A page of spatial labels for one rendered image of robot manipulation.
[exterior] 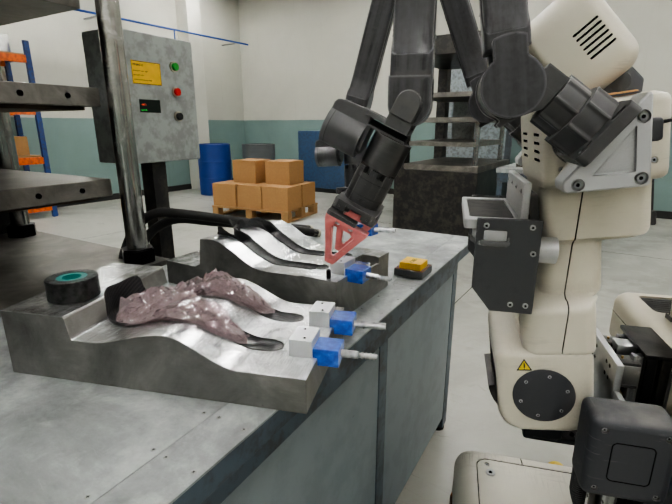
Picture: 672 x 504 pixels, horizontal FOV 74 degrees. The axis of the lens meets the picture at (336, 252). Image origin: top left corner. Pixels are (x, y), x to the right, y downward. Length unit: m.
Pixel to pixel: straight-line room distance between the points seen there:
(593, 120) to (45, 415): 0.82
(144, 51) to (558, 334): 1.41
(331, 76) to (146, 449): 8.42
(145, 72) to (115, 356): 1.08
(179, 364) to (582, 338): 0.65
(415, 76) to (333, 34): 8.29
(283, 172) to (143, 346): 5.27
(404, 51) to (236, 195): 5.56
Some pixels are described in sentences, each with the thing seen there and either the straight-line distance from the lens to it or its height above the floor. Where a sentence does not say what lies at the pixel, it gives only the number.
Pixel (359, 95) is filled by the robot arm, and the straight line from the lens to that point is 1.10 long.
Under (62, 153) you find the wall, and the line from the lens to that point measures 8.00.
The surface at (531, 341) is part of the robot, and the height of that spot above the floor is 0.83.
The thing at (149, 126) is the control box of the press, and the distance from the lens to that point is 1.64.
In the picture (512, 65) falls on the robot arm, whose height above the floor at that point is 1.26.
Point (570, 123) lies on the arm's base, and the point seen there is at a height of 1.19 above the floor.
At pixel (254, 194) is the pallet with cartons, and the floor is 0.33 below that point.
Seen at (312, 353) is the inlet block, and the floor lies 0.86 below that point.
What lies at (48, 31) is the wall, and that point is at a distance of 8.13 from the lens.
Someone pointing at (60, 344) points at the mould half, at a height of 0.86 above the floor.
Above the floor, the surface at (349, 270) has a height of 0.90.
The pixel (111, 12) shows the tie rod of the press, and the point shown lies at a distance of 1.45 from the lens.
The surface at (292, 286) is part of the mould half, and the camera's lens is 0.95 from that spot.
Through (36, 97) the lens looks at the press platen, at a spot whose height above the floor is 1.26.
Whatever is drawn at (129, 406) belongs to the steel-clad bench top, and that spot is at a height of 0.80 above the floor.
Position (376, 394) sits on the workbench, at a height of 0.54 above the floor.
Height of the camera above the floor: 1.19
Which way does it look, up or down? 16 degrees down
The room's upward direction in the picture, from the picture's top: straight up
